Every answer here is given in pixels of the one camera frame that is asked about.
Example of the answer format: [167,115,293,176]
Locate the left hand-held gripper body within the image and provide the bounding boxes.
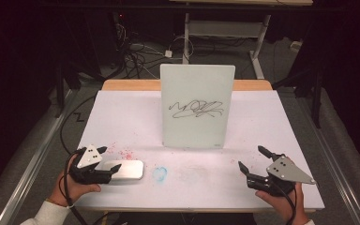
[68,143,113,185]

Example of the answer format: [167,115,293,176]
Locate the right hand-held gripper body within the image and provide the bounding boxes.
[246,153,317,198]

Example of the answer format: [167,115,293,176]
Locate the white whiteboard eraser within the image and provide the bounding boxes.
[100,159,145,181]

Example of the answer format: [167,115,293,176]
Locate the person's right hand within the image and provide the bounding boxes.
[255,157,311,225]

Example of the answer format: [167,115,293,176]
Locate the person's left hand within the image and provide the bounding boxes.
[48,154,102,207]

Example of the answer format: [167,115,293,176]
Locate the white table cover sheet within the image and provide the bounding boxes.
[74,89,325,211]

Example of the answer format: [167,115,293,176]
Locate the black metal stand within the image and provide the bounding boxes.
[53,60,83,119]
[272,60,325,129]

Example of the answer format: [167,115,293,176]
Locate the person's dark pants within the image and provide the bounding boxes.
[107,212,258,225]

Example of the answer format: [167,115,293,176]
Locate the pale glass whiteboard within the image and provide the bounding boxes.
[159,63,236,150]

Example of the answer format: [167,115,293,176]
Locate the white power strip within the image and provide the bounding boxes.
[290,39,304,53]

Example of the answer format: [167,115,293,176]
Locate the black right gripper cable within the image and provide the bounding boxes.
[273,181,297,225]

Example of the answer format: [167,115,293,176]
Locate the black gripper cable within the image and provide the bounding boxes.
[273,181,297,225]
[61,148,90,225]

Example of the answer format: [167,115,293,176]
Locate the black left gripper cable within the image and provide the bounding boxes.
[61,148,90,225]

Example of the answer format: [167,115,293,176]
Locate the black floor cable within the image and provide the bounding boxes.
[58,95,97,155]

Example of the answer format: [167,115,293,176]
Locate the metal floor rail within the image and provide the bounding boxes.
[295,93,360,225]
[0,89,77,225]

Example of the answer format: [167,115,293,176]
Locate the tangle of floor cables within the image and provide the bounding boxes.
[114,22,170,80]

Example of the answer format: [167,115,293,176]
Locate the white metal desk frame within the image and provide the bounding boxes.
[168,0,314,80]

